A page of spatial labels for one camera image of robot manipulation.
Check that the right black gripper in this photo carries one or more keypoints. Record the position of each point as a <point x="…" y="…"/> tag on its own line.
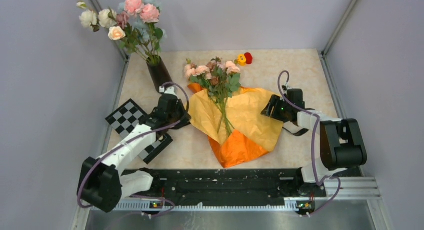
<point x="275" y="101"/>

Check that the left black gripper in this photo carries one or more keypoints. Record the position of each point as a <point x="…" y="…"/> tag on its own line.
<point x="180" y="105"/>

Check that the black ribbon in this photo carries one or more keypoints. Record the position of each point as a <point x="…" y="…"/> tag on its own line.
<point x="296" y="131"/>

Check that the orange yellow wrapping paper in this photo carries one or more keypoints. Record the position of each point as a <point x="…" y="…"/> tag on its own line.
<point x="253" y="134"/>

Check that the orange paper bouquet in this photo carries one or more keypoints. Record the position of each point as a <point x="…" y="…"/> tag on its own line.
<point x="220" y="79"/>

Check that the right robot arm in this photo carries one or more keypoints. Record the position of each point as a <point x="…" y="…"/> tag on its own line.
<point x="336" y="144"/>

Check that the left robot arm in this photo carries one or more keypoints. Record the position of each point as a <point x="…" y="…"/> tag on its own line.
<point x="102" y="182"/>

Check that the black tapered vase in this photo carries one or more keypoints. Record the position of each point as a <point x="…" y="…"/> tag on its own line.
<point x="159" y="73"/>

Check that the black white checkerboard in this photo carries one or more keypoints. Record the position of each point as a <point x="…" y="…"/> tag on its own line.
<point x="124" y="120"/>

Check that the yellow toy flower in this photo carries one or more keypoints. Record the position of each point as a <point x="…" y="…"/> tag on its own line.
<point x="241" y="60"/>

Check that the pink and white flower bunch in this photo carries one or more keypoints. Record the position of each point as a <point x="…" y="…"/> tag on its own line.
<point x="133" y="26"/>

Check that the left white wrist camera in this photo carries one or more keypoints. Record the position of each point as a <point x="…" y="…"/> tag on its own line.
<point x="168" y="90"/>

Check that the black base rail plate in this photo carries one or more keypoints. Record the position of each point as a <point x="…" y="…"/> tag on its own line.
<point x="230" y="187"/>

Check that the aluminium frame rail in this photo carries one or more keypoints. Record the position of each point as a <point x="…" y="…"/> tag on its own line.
<point x="338" y="188"/>

